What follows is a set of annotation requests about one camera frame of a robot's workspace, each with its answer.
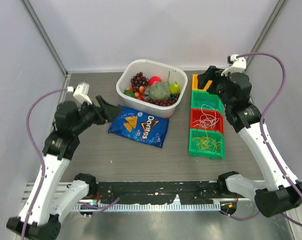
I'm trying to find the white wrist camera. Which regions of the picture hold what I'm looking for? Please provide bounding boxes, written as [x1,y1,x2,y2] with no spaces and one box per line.
[221,54,246,77]
[67,82,93,105]

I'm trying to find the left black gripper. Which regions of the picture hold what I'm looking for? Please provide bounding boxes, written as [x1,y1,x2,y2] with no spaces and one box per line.
[72,95,122,136]

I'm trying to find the upper green plastic bin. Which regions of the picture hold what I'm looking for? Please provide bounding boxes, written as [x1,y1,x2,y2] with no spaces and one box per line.
[191,90,223,115]

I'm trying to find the blue Doritos chip bag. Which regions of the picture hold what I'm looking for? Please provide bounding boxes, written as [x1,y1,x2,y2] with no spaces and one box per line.
[108,105,169,148]

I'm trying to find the red yellow cherries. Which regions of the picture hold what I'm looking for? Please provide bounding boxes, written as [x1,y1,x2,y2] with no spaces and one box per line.
[127,87,145,101]

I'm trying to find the green plastic bin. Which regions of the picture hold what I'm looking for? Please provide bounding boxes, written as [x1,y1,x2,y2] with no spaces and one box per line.
[188,128,225,159]
[191,90,223,115]

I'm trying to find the lower green plastic bin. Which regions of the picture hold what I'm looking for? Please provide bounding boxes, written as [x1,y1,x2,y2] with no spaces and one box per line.
[188,128,225,159]

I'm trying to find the green lime fruit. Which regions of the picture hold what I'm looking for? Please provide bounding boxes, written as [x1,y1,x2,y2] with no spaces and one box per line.
[124,89,136,98]

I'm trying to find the red apple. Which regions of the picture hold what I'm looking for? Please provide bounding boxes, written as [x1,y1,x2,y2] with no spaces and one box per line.
[149,76,162,86]

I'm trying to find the white slotted cable duct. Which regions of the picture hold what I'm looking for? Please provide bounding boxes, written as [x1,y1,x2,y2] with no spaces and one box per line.
[70,201,221,212]

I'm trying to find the lower dark grape bunch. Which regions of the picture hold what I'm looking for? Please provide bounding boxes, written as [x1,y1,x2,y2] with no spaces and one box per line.
[146,93,180,107]

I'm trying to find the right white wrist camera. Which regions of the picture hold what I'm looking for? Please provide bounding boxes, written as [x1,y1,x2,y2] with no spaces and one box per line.
[221,54,246,77]

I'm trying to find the green pear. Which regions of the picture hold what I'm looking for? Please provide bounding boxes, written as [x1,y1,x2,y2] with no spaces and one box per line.
[169,82,180,94]

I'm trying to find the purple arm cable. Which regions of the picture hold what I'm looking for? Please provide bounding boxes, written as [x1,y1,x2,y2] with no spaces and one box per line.
[219,52,302,228]
[22,87,120,240]

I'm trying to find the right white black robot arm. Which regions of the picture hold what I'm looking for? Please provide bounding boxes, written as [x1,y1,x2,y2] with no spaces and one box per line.
[197,66,302,218]

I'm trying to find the green netted melon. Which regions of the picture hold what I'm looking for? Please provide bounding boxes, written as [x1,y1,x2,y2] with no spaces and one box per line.
[149,82,171,100]

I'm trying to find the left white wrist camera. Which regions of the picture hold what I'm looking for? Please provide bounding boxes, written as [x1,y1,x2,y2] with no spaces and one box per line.
[67,82,93,105]

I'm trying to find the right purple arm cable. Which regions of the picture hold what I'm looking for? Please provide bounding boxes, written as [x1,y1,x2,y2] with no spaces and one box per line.
[219,52,302,228]

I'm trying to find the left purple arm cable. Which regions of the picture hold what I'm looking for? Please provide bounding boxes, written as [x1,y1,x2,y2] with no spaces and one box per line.
[22,87,120,240]

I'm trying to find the white plastic fruit tub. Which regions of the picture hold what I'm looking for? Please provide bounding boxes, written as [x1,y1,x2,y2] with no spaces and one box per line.
[116,59,188,118]

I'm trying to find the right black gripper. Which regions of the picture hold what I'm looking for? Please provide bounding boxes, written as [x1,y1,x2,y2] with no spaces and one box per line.
[197,65,233,109]

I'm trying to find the dark red grape bunch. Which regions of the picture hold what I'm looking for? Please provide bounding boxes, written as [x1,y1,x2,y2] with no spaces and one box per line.
[130,72,149,87]

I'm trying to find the white wire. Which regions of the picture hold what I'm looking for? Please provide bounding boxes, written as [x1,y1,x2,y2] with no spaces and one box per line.
[200,103,218,133]
[192,114,220,130]

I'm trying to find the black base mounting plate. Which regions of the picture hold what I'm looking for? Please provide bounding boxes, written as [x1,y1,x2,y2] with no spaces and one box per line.
[95,180,246,205]

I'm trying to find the red plastic bin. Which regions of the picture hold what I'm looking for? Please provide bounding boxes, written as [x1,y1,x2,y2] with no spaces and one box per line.
[190,108,224,135]

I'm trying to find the orange plastic bin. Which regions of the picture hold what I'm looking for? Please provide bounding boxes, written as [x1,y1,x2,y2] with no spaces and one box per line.
[192,74,212,92]

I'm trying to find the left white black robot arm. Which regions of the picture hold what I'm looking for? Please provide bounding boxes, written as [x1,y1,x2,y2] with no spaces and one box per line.
[6,96,122,240]

